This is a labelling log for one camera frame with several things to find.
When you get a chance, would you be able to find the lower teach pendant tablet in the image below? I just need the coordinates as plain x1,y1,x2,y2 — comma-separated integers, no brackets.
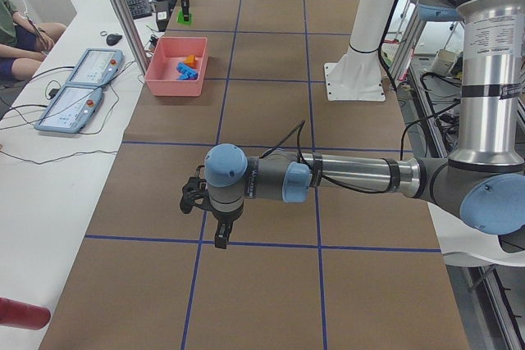
34,84,103,134

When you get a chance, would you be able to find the seated person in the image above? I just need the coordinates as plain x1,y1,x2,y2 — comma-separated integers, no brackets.
1,0,66,81

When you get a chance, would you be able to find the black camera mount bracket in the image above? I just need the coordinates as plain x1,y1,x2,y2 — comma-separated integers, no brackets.
180,165,212,214

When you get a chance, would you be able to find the upper teach pendant tablet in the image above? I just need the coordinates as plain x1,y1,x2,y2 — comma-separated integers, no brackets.
66,48,124,87

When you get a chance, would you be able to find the orange toy block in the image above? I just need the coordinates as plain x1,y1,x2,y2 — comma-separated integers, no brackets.
183,55,198,68

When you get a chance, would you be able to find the black computer mouse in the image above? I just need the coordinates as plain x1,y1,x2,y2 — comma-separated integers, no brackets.
106,34,123,47

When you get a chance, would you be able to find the long blue toy block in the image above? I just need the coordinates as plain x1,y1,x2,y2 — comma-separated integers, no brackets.
176,62,199,80

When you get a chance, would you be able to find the black keyboard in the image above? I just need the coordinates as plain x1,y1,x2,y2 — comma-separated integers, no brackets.
126,0,152,20

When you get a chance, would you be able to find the aluminium frame post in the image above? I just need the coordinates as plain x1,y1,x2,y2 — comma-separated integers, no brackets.
110,0,149,76

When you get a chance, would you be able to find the red cylinder bottle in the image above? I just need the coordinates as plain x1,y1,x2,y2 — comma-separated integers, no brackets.
1,298,51,330

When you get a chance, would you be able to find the pink plastic box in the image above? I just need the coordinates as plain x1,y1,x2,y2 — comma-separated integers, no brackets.
145,36,208,97

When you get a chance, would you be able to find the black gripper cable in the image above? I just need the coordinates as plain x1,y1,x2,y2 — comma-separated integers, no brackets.
262,119,395,195

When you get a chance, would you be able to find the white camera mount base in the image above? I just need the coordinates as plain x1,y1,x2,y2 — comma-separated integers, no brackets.
323,61,386,102

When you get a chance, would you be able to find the white camera pole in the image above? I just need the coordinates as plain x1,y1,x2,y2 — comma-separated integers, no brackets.
348,0,396,65

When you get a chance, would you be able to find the teach pendant tablet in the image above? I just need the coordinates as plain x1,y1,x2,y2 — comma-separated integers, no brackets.
34,84,103,134
66,48,124,87

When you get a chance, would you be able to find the green toy block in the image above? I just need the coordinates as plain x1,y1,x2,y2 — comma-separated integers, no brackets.
176,10,192,25

